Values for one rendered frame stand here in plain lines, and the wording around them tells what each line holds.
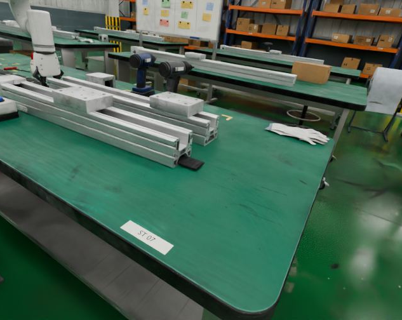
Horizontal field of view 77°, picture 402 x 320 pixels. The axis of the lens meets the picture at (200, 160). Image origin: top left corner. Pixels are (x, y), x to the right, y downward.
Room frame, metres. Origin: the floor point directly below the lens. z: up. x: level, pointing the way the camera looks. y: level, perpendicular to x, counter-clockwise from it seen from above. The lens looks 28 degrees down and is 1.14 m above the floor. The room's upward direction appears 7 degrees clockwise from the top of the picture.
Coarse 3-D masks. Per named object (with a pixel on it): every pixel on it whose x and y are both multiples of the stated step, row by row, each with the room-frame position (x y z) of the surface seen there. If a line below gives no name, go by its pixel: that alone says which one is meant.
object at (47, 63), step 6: (36, 54) 1.15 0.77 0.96; (42, 54) 1.16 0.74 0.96; (48, 54) 1.18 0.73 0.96; (54, 54) 1.21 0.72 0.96; (36, 60) 1.15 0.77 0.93; (42, 60) 1.15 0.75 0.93; (48, 60) 1.18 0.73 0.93; (54, 60) 1.20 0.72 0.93; (36, 66) 1.16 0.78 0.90; (42, 66) 1.15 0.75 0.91; (48, 66) 1.17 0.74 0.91; (54, 66) 1.20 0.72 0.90; (42, 72) 1.15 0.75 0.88; (48, 72) 1.17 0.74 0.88; (54, 72) 1.20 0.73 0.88
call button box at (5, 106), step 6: (0, 102) 0.82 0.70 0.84; (6, 102) 0.82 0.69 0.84; (12, 102) 0.84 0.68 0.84; (0, 108) 0.80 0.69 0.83; (6, 108) 0.82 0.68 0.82; (12, 108) 0.83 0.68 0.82; (0, 114) 0.79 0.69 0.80; (6, 114) 0.81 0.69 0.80; (12, 114) 0.83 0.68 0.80; (0, 120) 0.79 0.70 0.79; (6, 120) 0.81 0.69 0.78
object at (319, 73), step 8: (168, 40) 5.53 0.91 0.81; (176, 40) 5.58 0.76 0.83; (296, 64) 2.53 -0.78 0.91; (304, 64) 2.49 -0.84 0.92; (312, 64) 2.49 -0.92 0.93; (320, 64) 2.58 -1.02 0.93; (296, 72) 2.52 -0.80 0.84; (304, 72) 2.48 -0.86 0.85; (312, 72) 2.44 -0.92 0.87; (320, 72) 2.40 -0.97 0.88; (328, 72) 2.47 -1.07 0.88; (184, 80) 4.87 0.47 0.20; (304, 80) 2.47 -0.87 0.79; (312, 80) 2.43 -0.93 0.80; (320, 80) 2.39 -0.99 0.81; (184, 88) 4.87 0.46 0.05
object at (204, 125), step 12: (60, 84) 1.09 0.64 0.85; (72, 84) 1.06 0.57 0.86; (84, 84) 1.12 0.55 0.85; (96, 84) 1.11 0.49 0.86; (120, 96) 1.03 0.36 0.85; (132, 96) 1.01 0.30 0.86; (120, 108) 0.94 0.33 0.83; (132, 108) 0.91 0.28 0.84; (144, 108) 0.89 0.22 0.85; (168, 120) 0.84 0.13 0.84; (180, 120) 0.83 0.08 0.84; (192, 120) 0.80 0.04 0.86; (204, 120) 0.80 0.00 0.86; (216, 120) 0.85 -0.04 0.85; (204, 132) 0.78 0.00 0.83; (216, 132) 0.86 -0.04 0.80; (204, 144) 0.78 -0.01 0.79
